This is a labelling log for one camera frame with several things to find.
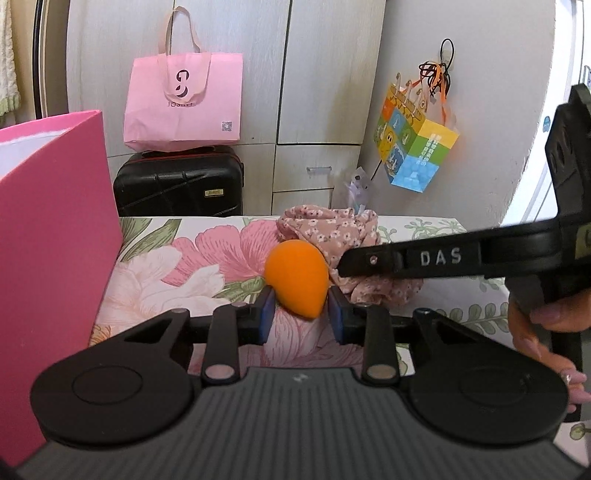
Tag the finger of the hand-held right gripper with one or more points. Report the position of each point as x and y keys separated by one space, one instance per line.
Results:
x=508 y=251

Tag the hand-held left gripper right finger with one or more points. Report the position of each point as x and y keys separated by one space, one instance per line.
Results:
x=334 y=318

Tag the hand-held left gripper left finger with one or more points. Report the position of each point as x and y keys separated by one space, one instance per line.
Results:
x=267 y=314

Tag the orange makeup sponge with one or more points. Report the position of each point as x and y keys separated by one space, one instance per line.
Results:
x=298 y=277

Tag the pink floral scrunchie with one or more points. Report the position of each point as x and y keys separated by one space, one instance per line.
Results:
x=332 y=230

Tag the pink cardboard box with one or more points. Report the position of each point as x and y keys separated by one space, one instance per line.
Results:
x=51 y=258

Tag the person's right hand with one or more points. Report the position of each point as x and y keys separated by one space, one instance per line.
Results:
x=545 y=341

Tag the floral bed sheet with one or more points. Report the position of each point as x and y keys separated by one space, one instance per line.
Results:
x=152 y=277

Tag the colourful paper gift bag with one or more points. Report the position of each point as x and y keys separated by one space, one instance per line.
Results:
x=415 y=147

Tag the white door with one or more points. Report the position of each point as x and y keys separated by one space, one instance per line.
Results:
x=545 y=46

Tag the black suitcase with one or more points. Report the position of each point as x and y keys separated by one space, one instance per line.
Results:
x=180 y=184

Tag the pink tote bag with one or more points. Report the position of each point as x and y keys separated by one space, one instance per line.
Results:
x=184 y=106

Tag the grey wardrobe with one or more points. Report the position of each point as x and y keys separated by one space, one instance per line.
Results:
x=318 y=69

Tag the black metal pole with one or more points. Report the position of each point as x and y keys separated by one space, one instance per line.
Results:
x=40 y=55

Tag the white green knit cardigan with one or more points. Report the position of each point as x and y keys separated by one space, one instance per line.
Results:
x=7 y=55

